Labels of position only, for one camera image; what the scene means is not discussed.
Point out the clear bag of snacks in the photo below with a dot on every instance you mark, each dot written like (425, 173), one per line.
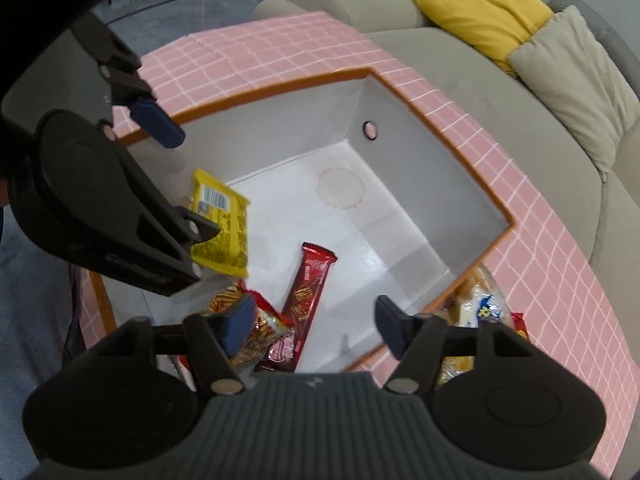
(480, 305)

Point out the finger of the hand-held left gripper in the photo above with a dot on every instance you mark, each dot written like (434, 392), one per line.
(157, 121)
(175, 232)

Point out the red snack packet yellow label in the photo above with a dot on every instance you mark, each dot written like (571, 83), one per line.
(520, 327)

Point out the grey cushion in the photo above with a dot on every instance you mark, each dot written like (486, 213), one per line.
(600, 25)

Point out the orange striped snack packet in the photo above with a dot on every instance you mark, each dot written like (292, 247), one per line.
(261, 331)

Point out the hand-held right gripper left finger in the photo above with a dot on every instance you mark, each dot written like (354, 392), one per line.
(238, 324)

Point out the beige cushion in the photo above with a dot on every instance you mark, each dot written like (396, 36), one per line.
(575, 75)

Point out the beige sofa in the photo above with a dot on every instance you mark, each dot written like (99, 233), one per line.
(475, 110)

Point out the pink checkered cloth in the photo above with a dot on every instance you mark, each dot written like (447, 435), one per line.
(550, 285)

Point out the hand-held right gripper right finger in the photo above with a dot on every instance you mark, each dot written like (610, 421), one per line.
(389, 329)

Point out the yellow cushion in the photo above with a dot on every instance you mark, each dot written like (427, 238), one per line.
(480, 5)

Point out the red chocolate bar packet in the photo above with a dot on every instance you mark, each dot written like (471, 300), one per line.
(309, 285)

